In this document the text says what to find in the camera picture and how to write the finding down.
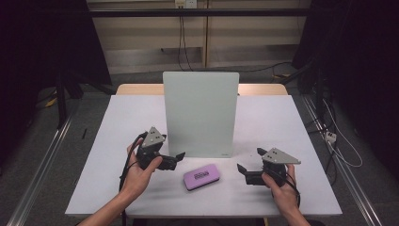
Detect person's right hand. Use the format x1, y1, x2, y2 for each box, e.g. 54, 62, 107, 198
261, 163, 301, 218

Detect purple whiteboard eraser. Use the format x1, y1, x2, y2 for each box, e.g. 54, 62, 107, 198
183, 163, 221, 191

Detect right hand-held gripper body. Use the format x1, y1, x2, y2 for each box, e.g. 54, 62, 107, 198
246, 147, 302, 188

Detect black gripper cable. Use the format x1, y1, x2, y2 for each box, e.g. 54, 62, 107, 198
118, 131, 149, 226
283, 170, 302, 209

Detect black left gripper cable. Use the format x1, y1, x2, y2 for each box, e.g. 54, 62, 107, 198
118, 131, 149, 226

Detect pale green glass whiteboard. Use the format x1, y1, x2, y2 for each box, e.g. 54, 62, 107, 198
162, 71, 240, 159

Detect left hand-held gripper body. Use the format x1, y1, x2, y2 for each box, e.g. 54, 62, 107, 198
136, 126, 177, 172

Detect aluminium floor rail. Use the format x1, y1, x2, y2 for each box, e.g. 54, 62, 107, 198
300, 94, 384, 226
5, 117, 73, 226

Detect black wall cables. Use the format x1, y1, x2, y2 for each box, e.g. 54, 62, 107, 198
177, 14, 195, 73

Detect person's left hand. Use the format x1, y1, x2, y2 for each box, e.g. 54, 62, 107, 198
120, 137, 164, 202

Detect black horizontal bar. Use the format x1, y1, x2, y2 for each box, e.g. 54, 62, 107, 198
88, 8, 312, 18

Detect black metal stand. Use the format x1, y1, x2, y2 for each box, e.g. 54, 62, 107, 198
54, 70, 84, 130

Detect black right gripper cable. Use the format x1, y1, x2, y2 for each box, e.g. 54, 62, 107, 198
283, 170, 302, 209

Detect white power strip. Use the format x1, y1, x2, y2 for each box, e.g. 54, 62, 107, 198
324, 131, 339, 145

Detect white wall outlet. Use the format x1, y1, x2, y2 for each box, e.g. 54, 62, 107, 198
174, 0, 199, 9

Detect white cable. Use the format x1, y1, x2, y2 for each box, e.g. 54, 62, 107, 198
322, 99, 364, 169

